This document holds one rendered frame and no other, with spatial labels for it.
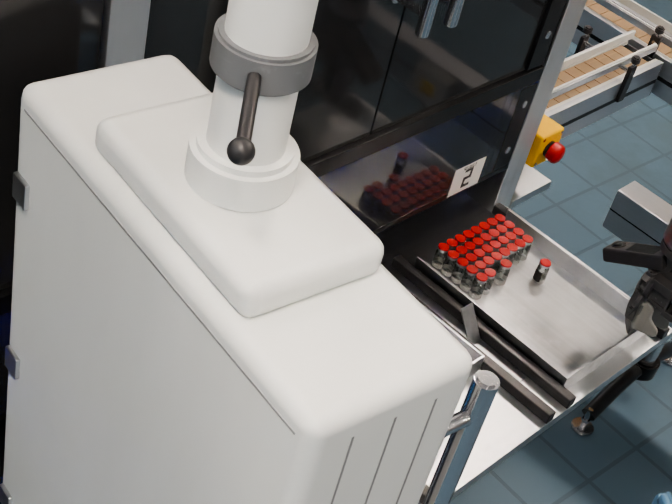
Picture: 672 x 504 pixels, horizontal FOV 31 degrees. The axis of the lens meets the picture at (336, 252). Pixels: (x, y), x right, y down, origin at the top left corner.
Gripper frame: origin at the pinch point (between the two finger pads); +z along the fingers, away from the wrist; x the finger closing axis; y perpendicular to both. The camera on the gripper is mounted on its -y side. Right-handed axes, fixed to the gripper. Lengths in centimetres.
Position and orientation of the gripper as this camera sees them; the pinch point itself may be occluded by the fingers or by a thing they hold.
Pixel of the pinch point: (629, 325)
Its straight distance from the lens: 216.9
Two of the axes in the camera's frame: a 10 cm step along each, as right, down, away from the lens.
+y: 6.9, 5.7, -4.5
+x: 7.0, -3.5, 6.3
